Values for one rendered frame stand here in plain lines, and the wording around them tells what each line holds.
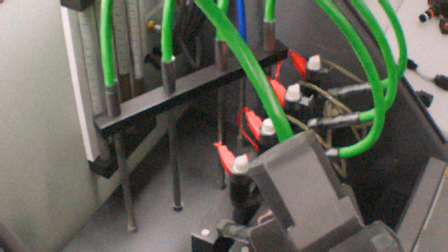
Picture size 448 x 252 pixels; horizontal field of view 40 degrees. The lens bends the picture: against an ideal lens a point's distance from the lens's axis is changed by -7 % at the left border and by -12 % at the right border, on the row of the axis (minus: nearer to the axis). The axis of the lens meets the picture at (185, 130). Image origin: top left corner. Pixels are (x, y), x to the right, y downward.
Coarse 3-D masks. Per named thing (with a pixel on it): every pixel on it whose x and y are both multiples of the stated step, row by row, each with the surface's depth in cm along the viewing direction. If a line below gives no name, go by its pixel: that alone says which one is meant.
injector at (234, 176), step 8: (232, 168) 87; (232, 176) 87; (240, 176) 87; (232, 184) 88; (240, 184) 88; (248, 184) 88; (232, 192) 90; (240, 192) 89; (248, 192) 90; (232, 200) 91; (240, 200) 90; (248, 200) 90; (256, 200) 89; (240, 208) 92; (232, 216) 94; (240, 216) 93; (232, 240) 98
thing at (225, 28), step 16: (112, 0) 79; (208, 0) 60; (208, 16) 60; (224, 16) 59; (224, 32) 59; (112, 48) 87; (240, 48) 58; (112, 64) 89; (256, 64) 58; (112, 80) 90; (256, 80) 58; (272, 96) 58; (272, 112) 58; (288, 128) 59
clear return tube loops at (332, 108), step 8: (320, 56) 102; (328, 64) 103; (344, 72) 102; (360, 80) 102; (312, 88) 99; (328, 96) 98; (328, 104) 108; (336, 104) 98; (328, 112) 106; (336, 112) 109; (296, 120) 94; (304, 128) 94; (352, 128) 105; (360, 128) 106; (328, 136) 103; (328, 144) 93; (344, 160) 93; (336, 168) 99; (344, 168) 94; (344, 176) 96
